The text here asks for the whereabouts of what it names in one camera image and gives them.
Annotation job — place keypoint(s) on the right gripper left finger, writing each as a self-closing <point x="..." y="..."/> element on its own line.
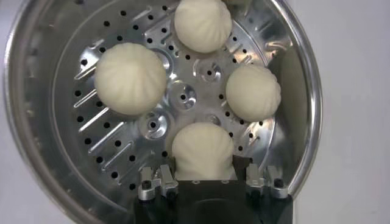
<point x="166" y="182"/>

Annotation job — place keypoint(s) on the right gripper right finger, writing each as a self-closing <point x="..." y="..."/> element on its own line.
<point x="254" y="181"/>

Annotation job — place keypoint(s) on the white steamed baozi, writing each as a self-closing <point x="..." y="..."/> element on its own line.
<point x="202" y="149"/>
<point x="202" y="24"/>
<point x="130" y="78"/>
<point x="253" y="92"/>

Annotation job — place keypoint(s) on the stainless steel steamer pot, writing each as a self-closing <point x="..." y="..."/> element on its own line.
<point x="61" y="121"/>

